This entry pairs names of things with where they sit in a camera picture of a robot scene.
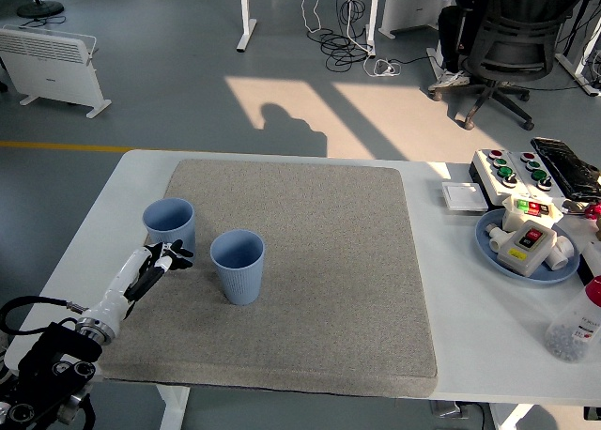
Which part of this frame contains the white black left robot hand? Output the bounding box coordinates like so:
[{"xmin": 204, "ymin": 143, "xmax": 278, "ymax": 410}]
[{"xmin": 83, "ymin": 239, "xmax": 195, "ymax": 337}]

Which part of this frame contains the blue ribbed plastic cup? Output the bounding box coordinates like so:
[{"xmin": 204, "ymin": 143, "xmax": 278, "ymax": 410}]
[
  {"xmin": 142, "ymin": 197, "xmax": 196, "ymax": 262},
  {"xmin": 209, "ymin": 229, "xmax": 267, "ymax": 306}
]

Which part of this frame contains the white push-button control box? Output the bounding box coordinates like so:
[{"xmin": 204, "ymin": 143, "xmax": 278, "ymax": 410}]
[
  {"xmin": 509, "ymin": 150, "xmax": 572, "ymax": 201},
  {"xmin": 469, "ymin": 147, "xmax": 532, "ymax": 210}
]

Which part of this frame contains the white table leg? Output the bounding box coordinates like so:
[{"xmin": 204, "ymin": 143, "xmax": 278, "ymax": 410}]
[
  {"xmin": 490, "ymin": 404, "xmax": 536, "ymax": 430},
  {"xmin": 154, "ymin": 385, "xmax": 192, "ymax": 430}
]

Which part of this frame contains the grey-brown foam mat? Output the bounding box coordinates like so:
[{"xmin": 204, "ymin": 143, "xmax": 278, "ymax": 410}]
[{"xmin": 97, "ymin": 159, "xmax": 440, "ymax": 399}]

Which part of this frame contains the white panel heater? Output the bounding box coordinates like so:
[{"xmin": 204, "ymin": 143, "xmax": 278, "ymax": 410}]
[
  {"xmin": 378, "ymin": 0, "xmax": 459, "ymax": 39},
  {"xmin": 0, "ymin": 24, "xmax": 113, "ymax": 119}
]

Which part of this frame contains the white desk leg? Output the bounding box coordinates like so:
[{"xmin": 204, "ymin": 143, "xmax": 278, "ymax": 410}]
[
  {"xmin": 555, "ymin": 0, "xmax": 601, "ymax": 97},
  {"xmin": 363, "ymin": 0, "xmax": 381, "ymax": 58},
  {"xmin": 236, "ymin": 0, "xmax": 258, "ymax": 53}
]

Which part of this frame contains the grey under-table box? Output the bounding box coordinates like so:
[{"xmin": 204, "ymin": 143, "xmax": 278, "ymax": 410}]
[{"xmin": 429, "ymin": 400, "xmax": 485, "ymax": 422}]

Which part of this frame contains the blue round plate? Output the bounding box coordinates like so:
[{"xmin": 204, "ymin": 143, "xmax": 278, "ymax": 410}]
[{"xmin": 474, "ymin": 207, "xmax": 582, "ymax": 288}]

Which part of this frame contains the white pipe fitting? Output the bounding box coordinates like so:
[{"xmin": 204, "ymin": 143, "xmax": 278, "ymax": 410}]
[
  {"xmin": 544, "ymin": 235, "xmax": 578, "ymax": 269},
  {"xmin": 485, "ymin": 223, "xmax": 513, "ymax": 255}
]

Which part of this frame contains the seated person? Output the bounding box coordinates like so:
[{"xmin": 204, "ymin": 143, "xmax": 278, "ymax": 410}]
[{"xmin": 427, "ymin": 0, "xmax": 494, "ymax": 92}]

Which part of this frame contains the clear bottle with red cap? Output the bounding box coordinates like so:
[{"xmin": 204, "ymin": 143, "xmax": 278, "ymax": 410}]
[{"xmin": 544, "ymin": 276, "xmax": 601, "ymax": 363}]

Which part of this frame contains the black wrapped keyboard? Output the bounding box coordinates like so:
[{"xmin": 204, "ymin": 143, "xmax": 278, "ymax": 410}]
[{"xmin": 530, "ymin": 137, "xmax": 601, "ymax": 201}]

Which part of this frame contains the grey mesh office chair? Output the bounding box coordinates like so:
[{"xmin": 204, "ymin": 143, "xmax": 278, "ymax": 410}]
[{"xmin": 431, "ymin": 0, "xmax": 593, "ymax": 131}]

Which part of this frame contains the white cable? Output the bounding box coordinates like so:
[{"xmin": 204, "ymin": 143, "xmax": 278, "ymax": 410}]
[{"xmin": 300, "ymin": 0, "xmax": 339, "ymax": 35}]

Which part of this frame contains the black cable bundle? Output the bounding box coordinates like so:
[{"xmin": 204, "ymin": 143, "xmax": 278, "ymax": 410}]
[{"xmin": 321, "ymin": 0, "xmax": 377, "ymax": 72}]

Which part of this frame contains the white wall switch plate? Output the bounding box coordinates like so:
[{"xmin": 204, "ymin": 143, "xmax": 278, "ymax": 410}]
[{"xmin": 439, "ymin": 180, "xmax": 489, "ymax": 213}]

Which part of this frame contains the white three-button switch box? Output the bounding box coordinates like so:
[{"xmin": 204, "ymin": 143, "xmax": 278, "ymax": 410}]
[{"xmin": 501, "ymin": 194, "xmax": 564, "ymax": 233}]

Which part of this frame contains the grey red-black switch box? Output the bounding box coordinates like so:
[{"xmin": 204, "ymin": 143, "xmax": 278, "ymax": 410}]
[{"xmin": 496, "ymin": 221, "xmax": 558, "ymax": 279}]

